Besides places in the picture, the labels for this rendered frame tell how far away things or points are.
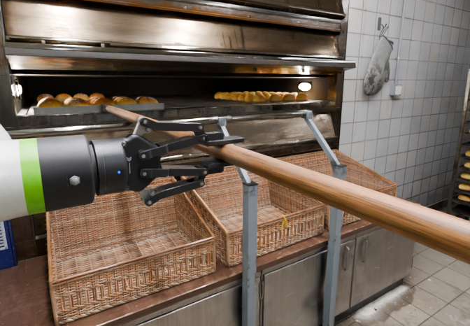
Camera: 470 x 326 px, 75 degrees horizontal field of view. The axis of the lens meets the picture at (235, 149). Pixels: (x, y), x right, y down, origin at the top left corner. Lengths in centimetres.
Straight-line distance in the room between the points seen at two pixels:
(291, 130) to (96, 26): 121
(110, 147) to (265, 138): 148
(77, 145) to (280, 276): 119
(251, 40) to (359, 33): 91
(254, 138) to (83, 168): 146
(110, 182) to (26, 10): 114
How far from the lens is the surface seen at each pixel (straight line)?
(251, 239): 119
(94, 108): 152
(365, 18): 247
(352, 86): 237
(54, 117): 146
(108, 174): 42
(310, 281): 163
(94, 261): 146
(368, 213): 31
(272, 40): 187
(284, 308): 158
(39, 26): 147
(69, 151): 41
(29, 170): 41
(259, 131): 183
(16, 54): 131
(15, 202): 42
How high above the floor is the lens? 131
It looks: 12 degrees down
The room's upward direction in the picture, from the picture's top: straight up
